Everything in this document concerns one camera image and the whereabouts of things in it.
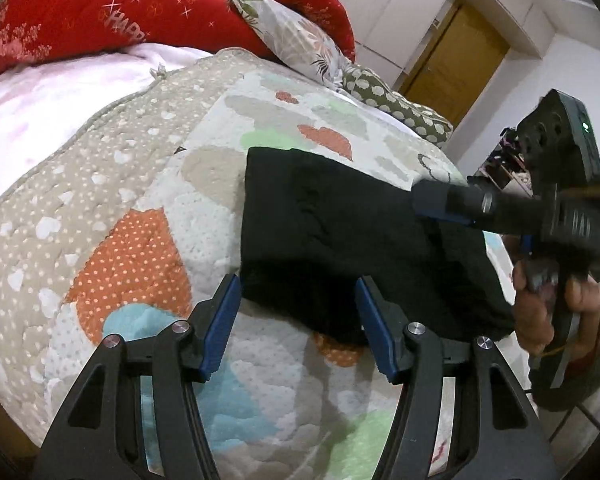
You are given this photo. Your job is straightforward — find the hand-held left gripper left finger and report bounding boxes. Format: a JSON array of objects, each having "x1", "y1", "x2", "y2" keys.
[{"x1": 30, "y1": 274, "x2": 243, "y2": 480}]

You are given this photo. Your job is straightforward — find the red embroidered pillow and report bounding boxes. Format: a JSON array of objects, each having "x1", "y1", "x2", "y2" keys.
[{"x1": 265, "y1": 0, "x2": 357, "y2": 63}]

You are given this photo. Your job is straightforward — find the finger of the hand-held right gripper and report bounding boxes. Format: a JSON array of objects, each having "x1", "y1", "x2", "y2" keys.
[{"x1": 412, "y1": 180, "x2": 544, "y2": 237}]

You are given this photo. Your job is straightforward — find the hedgehog print bolster pillow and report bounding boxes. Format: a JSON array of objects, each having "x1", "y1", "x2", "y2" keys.
[{"x1": 341, "y1": 65, "x2": 455, "y2": 148}]

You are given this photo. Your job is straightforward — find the black pants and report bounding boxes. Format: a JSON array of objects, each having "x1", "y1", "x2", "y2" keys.
[{"x1": 240, "y1": 146, "x2": 518, "y2": 347}]

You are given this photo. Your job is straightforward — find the heart patterned quilt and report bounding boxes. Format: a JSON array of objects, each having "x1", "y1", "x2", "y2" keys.
[{"x1": 0, "y1": 47, "x2": 531, "y2": 480}]

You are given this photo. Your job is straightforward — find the person's right forearm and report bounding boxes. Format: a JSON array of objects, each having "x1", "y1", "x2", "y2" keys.
[{"x1": 530, "y1": 327, "x2": 600, "y2": 412}]

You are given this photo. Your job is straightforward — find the person's right hand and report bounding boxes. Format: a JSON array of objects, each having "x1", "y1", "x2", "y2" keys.
[{"x1": 511, "y1": 257, "x2": 600, "y2": 358}]

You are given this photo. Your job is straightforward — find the cluttered storage rack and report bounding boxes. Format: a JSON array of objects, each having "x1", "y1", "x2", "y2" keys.
[{"x1": 472, "y1": 127, "x2": 536, "y2": 193}]

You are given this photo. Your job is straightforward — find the pink bed sheet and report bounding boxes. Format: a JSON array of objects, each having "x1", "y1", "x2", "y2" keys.
[{"x1": 0, "y1": 42, "x2": 216, "y2": 221}]

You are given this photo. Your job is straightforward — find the pale pink wardrobe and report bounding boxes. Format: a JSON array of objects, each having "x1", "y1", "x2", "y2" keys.
[{"x1": 190, "y1": 0, "x2": 551, "y2": 88}]

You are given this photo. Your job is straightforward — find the floral pillow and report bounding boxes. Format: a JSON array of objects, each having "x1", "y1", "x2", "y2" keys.
[{"x1": 227, "y1": 0, "x2": 353, "y2": 92}]

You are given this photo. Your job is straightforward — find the wooden door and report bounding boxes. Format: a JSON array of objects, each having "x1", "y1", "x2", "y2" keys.
[{"x1": 400, "y1": 0, "x2": 511, "y2": 133}]

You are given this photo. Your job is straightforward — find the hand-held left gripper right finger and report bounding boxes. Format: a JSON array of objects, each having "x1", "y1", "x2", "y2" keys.
[{"x1": 355, "y1": 276, "x2": 556, "y2": 480}]

